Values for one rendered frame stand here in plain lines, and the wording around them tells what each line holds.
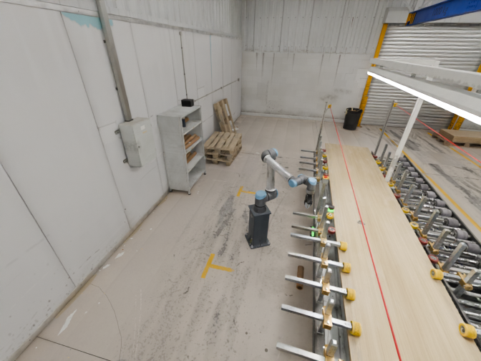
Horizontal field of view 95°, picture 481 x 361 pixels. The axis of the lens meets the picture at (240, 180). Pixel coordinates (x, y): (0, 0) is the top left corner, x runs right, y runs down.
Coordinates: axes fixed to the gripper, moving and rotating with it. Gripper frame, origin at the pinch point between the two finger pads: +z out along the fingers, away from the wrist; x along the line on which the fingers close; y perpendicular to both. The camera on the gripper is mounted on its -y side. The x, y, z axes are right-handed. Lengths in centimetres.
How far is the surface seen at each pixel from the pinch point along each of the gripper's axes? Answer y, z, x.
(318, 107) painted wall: 756, 42, -47
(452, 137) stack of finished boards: 594, 71, -450
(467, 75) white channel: -85, -148, -45
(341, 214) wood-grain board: 8.5, 7.3, -39.6
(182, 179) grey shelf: 111, 62, 224
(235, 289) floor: -57, 97, 69
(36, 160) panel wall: -86, -66, 250
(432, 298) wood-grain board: -80, 8, -96
